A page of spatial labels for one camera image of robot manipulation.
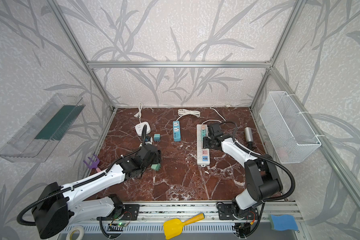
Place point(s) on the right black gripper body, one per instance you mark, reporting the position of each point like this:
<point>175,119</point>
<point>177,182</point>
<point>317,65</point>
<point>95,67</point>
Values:
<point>206,142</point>

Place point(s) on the long white multicolour power strip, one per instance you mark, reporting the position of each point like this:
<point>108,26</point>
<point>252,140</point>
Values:
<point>203,154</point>

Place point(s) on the teal power strip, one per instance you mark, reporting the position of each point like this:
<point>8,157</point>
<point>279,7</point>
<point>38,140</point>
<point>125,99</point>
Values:
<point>176,131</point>

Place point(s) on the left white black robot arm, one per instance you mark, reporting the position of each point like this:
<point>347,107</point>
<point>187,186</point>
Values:
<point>60,206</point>

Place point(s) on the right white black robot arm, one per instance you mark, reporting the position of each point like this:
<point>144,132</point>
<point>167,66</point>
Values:
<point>262,178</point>

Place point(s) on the green plug adapter lower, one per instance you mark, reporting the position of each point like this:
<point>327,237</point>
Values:
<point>156,167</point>

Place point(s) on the white square power socket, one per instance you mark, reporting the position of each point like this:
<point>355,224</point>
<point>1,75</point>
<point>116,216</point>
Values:
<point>139,128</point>

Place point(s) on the metal cylinder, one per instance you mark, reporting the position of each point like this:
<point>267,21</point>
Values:
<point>249,134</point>

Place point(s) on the purple plastic fork toy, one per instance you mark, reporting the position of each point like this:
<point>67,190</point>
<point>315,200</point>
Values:
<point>93,163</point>

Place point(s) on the yellow plastic scoop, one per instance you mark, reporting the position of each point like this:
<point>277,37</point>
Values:
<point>173,228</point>

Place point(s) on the white tape roll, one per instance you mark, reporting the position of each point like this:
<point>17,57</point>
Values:
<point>76,230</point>

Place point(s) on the blue sponge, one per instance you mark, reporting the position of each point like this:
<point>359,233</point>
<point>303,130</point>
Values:
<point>283,223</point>

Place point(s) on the white wire mesh basket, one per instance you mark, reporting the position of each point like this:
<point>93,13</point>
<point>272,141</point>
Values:
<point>291,135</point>

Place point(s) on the clear plastic wall bin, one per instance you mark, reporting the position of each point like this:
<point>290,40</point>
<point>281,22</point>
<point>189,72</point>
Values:
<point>38,138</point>

